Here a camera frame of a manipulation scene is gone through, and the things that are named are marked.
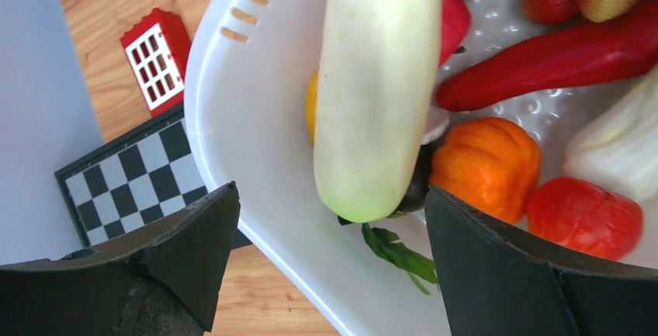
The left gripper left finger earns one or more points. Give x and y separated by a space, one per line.
161 279

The red white grid block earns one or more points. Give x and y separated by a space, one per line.
157 48

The white plastic basket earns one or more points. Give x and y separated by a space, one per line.
250 64

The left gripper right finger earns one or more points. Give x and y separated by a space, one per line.
497 279

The orange toy pumpkin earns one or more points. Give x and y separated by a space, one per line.
490 163

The long white toy radish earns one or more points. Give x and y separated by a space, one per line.
378 64

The green toy leaf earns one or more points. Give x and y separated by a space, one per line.
395 240

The green toy bok choy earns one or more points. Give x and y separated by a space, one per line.
618 150

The long red toy pepper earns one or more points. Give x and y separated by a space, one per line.
584 54

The black white checkerboard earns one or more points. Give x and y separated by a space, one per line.
139 177

